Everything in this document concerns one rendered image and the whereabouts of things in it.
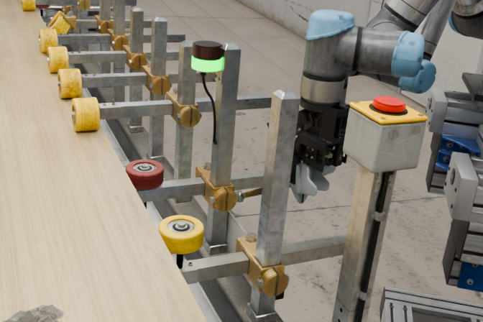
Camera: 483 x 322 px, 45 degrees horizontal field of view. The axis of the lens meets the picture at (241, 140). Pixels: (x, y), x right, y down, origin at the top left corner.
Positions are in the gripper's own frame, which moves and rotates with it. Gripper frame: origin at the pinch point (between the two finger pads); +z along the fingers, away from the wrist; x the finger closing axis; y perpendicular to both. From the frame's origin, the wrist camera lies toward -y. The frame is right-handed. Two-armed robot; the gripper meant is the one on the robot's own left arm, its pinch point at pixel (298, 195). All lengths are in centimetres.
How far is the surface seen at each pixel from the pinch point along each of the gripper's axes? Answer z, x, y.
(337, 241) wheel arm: 11.0, 8.3, 4.8
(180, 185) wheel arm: 6.8, -7.4, -27.0
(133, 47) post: -7, 23, -91
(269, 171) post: -8.7, -11.1, 1.8
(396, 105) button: -29.9, -19.1, 28.0
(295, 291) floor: 93, 80, -58
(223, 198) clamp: 7.3, -2.9, -17.7
